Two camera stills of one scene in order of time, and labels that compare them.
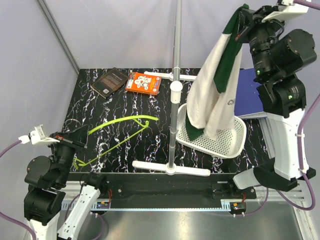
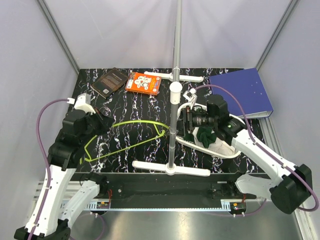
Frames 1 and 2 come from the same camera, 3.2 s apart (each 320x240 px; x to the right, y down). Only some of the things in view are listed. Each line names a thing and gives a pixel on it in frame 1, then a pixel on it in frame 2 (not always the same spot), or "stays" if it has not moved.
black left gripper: x=79 y=135 -> x=105 y=120
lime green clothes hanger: x=135 y=118 -> x=159 y=127
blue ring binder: x=247 y=100 stays
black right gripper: x=247 y=17 -> x=186 y=120
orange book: x=143 y=83 stays
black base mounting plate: x=129 y=186 stays
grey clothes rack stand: x=176 y=92 stays
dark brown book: x=108 y=84 stays
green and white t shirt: x=210 y=100 -> x=206 y=137
